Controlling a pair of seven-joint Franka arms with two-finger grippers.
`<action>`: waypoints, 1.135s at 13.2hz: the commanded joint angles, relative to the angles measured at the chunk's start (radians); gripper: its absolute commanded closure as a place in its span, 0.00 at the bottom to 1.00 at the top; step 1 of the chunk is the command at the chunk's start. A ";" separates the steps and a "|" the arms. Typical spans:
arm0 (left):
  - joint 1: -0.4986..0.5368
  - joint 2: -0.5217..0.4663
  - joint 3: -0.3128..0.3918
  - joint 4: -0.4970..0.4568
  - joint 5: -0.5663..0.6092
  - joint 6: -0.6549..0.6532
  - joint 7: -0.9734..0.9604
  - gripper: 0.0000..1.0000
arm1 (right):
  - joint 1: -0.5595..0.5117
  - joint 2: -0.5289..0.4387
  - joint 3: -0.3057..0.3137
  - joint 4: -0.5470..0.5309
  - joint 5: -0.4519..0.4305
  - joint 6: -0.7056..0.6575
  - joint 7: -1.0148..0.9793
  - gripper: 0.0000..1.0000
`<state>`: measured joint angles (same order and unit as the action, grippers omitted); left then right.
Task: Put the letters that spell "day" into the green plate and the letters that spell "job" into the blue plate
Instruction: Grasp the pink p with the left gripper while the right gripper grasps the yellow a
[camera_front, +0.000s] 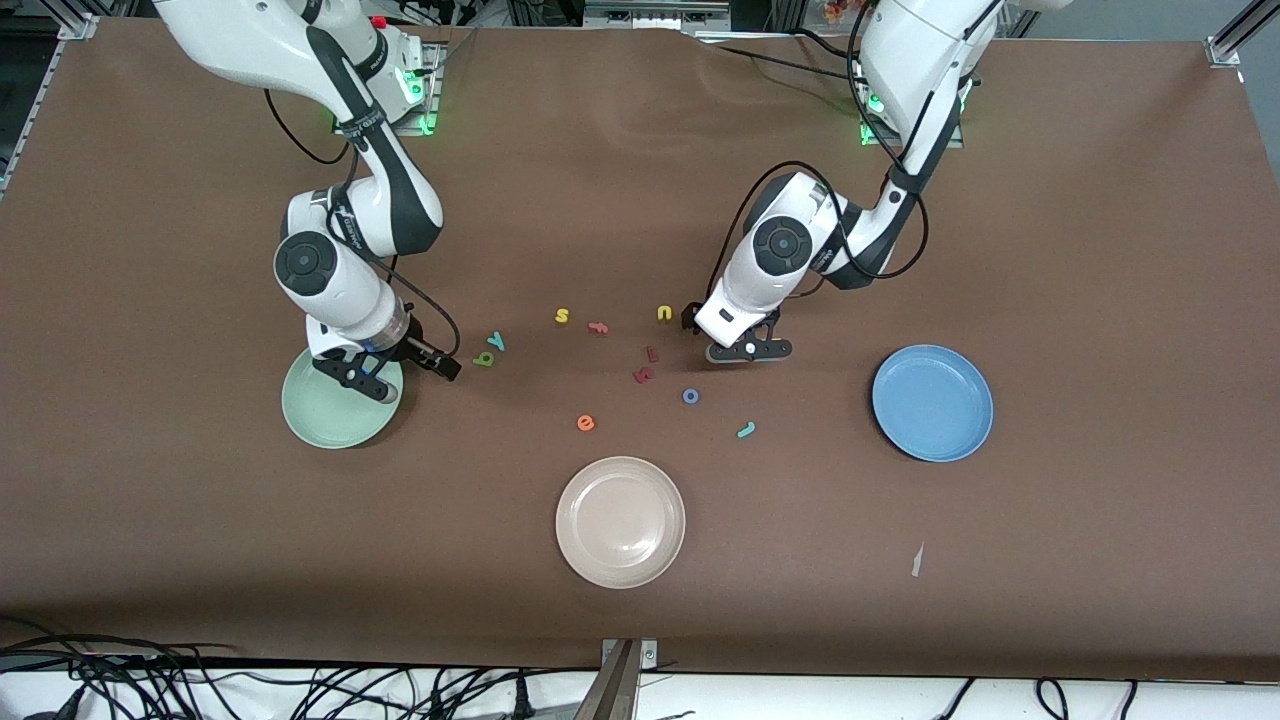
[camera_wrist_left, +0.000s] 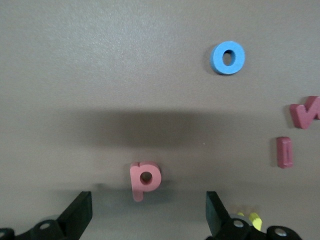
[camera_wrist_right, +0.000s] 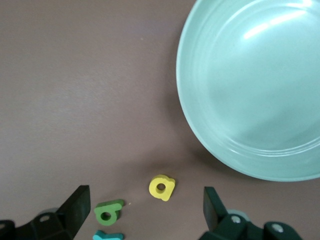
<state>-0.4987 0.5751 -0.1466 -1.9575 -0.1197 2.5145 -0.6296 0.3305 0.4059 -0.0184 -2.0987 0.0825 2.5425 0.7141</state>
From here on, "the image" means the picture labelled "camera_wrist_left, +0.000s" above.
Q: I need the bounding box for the dark red foam letter i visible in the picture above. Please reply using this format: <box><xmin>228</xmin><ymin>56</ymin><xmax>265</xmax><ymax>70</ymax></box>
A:
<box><xmin>275</xmin><ymin>136</ymin><xmax>294</xmax><ymax>170</ymax></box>

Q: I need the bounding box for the dark red foam letter k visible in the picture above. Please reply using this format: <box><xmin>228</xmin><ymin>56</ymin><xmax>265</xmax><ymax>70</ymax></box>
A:
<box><xmin>289</xmin><ymin>95</ymin><xmax>320</xmax><ymax>130</ymax></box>

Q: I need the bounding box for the yellow foam letter u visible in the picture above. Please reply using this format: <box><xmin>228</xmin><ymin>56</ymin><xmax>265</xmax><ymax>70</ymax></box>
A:
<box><xmin>234</xmin><ymin>211</ymin><xmax>263</xmax><ymax>232</ymax></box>

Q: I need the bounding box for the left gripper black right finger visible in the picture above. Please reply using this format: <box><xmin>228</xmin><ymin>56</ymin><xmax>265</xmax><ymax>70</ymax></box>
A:
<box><xmin>206</xmin><ymin>191</ymin><xmax>303</xmax><ymax>240</ymax></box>

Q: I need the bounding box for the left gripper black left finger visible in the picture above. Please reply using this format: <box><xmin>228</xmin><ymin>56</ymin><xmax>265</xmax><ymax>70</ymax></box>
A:
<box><xmin>0</xmin><ymin>191</ymin><xmax>93</xmax><ymax>240</ymax></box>

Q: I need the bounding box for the blue foam letter o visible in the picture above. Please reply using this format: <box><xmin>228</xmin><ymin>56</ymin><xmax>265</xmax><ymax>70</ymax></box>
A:
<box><xmin>209</xmin><ymin>40</ymin><xmax>247</xmax><ymax>76</ymax></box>

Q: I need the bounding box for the brown paper table cover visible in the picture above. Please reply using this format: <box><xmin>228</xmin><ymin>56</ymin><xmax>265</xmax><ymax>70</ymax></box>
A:
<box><xmin>0</xmin><ymin>0</ymin><xmax>320</xmax><ymax>240</ymax></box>

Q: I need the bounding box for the pink foam letter p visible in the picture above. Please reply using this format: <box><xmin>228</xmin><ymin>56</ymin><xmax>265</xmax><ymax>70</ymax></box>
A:
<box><xmin>129</xmin><ymin>161</ymin><xmax>163</xmax><ymax>203</ymax></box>

